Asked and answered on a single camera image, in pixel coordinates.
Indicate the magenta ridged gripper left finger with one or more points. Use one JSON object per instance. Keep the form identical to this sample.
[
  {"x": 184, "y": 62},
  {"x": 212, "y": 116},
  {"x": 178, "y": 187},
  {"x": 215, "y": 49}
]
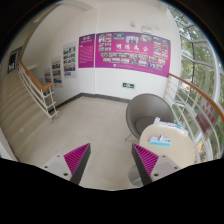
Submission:
[{"x": 70, "y": 166}]

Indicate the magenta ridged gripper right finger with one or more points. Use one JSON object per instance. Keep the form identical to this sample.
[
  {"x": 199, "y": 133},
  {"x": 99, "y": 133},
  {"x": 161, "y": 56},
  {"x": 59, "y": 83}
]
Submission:
[{"x": 150, "y": 166}]

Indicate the white charger plug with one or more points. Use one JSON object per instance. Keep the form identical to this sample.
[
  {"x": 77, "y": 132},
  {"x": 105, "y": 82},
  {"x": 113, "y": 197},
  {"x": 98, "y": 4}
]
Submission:
[{"x": 160, "y": 137}]

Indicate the white power strip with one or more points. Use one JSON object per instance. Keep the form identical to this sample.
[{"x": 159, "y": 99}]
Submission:
[{"x": 154, "y": 141}]

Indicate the white and teal box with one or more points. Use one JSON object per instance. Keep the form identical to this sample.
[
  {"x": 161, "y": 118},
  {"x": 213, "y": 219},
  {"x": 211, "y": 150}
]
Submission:
[{"x": 158, "y": 122}]

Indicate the grey shell chair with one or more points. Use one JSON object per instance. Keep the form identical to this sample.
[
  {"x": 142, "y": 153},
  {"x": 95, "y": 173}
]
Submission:
[{"x": 142, "y": 111}]

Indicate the staircase railing wooden handrail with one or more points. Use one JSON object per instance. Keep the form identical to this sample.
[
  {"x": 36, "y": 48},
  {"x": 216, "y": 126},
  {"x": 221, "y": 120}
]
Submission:
[{"x": 41, "y": 94}]

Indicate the red and white notice sign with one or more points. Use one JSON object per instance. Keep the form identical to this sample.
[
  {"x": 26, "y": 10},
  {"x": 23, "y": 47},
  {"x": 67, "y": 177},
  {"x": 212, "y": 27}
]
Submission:
[{"x": 207, "y": 117}]

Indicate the green exit sign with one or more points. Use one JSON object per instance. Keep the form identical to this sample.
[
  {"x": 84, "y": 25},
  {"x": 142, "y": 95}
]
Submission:
[{"x": 128, "y": 85}]

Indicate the white photo board small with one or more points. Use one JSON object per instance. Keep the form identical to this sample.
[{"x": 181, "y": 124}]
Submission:
[{"x": 47, "y": 76}]

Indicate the white photo board middle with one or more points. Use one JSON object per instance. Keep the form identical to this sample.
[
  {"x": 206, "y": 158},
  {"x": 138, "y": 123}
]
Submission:
[{"x": 56, "y": 72}]

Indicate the white photo board large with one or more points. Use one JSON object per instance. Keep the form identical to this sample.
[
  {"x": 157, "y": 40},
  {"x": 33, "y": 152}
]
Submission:
[{"x": 69, "y": 60}]

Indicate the large magenta photo poster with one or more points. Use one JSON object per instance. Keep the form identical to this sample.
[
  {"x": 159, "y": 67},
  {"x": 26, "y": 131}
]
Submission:
[{"x": 133, "y": 51}]

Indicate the window guard rail wooden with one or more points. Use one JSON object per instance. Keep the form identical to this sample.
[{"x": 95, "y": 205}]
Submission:
[{"x": 185, "y": 99}]

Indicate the small magenta wall poster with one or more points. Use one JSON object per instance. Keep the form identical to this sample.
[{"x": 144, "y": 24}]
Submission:
[{"x": 86, "y": 51}]

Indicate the dark framed wall sign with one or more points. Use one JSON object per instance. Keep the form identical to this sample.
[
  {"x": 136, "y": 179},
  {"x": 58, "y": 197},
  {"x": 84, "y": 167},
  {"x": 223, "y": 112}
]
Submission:
[{"x": 15, "y": 54}]

